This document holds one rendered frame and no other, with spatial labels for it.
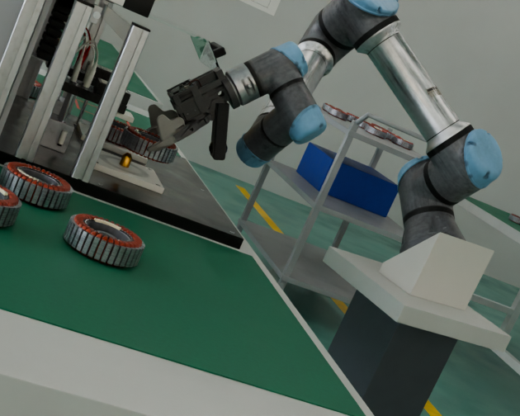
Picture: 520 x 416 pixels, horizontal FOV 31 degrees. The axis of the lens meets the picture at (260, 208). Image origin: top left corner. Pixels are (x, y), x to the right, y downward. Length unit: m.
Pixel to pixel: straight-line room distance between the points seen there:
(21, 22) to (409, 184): 0.99
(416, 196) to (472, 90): 5.98
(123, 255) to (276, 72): 0.65
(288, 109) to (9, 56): 0.55
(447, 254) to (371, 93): 5.72
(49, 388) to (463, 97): 7.29
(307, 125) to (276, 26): 5.61
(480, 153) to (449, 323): 0.37
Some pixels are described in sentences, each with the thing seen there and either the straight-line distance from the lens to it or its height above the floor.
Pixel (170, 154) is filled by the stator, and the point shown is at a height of 0.84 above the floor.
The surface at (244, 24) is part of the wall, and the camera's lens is 7.32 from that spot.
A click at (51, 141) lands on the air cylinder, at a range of 1.78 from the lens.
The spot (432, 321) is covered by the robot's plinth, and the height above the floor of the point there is 0.73.
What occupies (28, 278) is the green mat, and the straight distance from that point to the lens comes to 1.13.
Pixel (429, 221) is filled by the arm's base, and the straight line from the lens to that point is 2.08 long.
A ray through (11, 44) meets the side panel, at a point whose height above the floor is 0.94.
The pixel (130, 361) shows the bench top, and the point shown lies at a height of 0.75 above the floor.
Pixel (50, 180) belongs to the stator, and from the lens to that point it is 1.51.
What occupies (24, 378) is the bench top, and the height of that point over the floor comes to 0.75.
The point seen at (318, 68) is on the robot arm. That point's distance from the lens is 2.09.
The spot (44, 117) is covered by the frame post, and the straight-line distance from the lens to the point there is 1.60.
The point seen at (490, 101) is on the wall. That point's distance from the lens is 8.17.
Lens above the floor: 1.12
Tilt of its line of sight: 10 degrees down
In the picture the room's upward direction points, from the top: 24 degrees clockwise
